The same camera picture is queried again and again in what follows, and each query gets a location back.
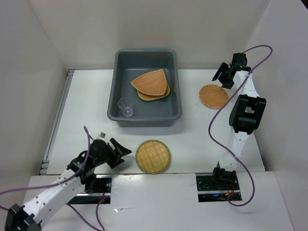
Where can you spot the round yellow bamboo tray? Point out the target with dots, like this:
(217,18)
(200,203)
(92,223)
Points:
(153,157)

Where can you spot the fan-shaped woven bamboo tray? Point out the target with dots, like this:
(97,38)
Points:
(152,83)

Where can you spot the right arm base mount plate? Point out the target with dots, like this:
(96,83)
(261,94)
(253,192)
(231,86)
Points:
(208,192)

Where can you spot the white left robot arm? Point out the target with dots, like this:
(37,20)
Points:
(78,175)

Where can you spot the grey plastic bin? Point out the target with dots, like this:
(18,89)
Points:
(131,63)

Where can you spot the square woven bamboo tray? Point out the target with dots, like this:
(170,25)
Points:
(146,97)

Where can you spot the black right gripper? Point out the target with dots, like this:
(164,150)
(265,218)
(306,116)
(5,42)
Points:
(224,67)

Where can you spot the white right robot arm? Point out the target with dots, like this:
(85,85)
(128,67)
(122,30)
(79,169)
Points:
(244,118)

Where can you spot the clear plastic cup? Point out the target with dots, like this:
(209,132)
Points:
(125,106)

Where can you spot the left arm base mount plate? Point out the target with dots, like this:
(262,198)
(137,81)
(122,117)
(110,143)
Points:
(99,189)

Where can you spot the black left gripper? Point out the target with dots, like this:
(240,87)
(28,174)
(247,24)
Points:
(116,161)

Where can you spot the round orange woven tray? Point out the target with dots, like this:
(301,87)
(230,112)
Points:
(213,96)

